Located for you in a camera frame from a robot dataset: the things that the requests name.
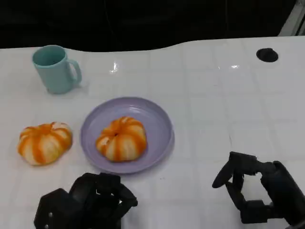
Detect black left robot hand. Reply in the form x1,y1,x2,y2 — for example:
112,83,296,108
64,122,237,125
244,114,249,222
69,172,139,229

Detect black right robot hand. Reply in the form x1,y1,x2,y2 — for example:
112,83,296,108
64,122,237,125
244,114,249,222
212,151,305,226

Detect orange and white bread roll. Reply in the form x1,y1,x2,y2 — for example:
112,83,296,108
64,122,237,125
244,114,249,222
95,116,147,163
17,121,73,167

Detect lilac plate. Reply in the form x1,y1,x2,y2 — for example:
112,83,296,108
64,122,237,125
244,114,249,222
80,96,175,175

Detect pale green mug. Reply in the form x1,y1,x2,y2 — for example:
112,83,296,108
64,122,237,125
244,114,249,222
32,44,82,94

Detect black table grommet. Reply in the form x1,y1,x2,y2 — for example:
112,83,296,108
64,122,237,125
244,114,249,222
256,48,279,63

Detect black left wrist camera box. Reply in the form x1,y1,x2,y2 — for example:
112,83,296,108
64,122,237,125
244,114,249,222
33,188,73,229

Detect silver metal frame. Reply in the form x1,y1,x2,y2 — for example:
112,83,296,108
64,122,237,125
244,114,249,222
278,0,305,37

